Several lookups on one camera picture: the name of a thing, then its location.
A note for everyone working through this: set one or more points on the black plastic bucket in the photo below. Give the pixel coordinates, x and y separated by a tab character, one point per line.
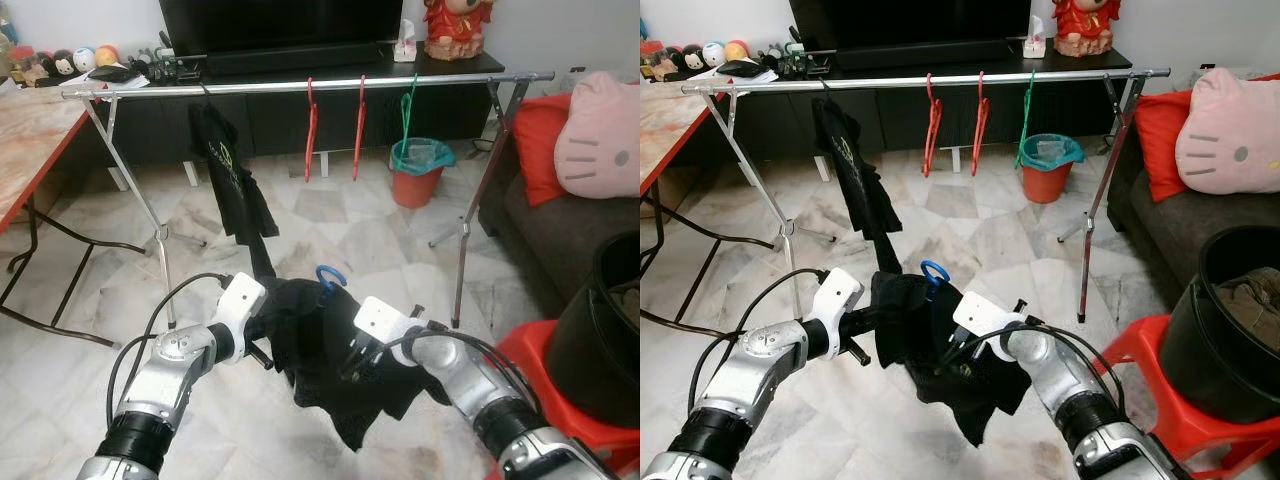
1200	360
580	360

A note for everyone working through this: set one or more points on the dark grey fabric sofa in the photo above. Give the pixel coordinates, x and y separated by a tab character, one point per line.
560	240
1180	225

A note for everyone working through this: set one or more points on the black clothes hanger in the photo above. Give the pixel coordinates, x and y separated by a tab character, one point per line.
827	88
207	92

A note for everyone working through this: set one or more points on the pink cat face cushion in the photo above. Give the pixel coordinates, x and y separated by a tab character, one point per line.
1230	135
600	140

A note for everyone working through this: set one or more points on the white tissue pack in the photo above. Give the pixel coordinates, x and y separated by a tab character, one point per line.
405	45
1034	42

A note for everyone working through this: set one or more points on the white paper stack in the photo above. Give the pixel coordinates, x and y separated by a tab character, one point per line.
140	82
770	77

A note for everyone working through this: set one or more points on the white round plush toy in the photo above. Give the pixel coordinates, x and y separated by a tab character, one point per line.
86	59
713	55

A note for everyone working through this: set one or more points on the black mouse plush toy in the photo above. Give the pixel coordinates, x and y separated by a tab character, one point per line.
64	62
692	58

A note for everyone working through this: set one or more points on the black printed t-shirt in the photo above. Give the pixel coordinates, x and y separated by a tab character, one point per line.
310	360
230	180
855	175
920	350

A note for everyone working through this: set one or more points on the blue plastic clothes hanger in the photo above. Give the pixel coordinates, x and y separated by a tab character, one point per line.
935	263
330	267

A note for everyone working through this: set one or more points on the black wallet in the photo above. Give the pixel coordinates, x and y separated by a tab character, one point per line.
738	69
110	73

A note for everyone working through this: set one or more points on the green plastic clothes hanger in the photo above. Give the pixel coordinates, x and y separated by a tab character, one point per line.
1027	115
407	120

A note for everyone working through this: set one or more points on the silver metal clothes rack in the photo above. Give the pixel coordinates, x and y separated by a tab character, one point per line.
890	82
270	85

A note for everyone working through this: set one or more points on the orange plastic waste bin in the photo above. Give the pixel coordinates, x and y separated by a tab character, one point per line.
415	190
1045	185

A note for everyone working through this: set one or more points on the jar with red lid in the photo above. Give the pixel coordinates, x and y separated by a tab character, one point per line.
658	55
20	60

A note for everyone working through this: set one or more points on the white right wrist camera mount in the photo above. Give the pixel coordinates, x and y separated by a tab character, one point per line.
978	315
378	318

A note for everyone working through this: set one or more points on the red cushion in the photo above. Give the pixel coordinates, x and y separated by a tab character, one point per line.
540	150
1160	145

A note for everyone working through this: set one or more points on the black television cabinet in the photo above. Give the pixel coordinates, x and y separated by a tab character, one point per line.
270	120
1070	110

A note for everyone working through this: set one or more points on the red robed figurine statue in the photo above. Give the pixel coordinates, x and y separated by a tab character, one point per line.
455	35
1085	30

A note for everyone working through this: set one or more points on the black flat television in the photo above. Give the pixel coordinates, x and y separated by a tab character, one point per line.
280	25
910	22

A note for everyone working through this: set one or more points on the teal plastic bin liner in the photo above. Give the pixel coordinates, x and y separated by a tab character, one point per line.
440	155
1070	152

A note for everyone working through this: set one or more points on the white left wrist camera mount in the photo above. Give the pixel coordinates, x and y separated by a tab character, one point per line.
838	295
240	300

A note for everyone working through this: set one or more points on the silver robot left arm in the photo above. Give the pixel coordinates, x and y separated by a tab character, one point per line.
750	380
160	380

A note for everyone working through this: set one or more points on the marble table with red edge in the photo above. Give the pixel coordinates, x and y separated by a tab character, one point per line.
665	130
30	140

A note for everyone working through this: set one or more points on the brown cloth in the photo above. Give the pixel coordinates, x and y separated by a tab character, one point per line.
1262	310

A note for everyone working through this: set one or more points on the black soundbar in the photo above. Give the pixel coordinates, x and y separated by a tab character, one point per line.
920	55
290	60

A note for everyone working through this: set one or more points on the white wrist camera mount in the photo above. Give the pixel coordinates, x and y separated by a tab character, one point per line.
978	315
378	318
240	300
838	295

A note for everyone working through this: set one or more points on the red plastic stool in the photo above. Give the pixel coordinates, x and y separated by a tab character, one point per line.
520	345
1130	345

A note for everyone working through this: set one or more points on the red plastic clothes hanger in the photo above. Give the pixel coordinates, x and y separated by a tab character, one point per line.
311	130
981	125
359	130
932	125

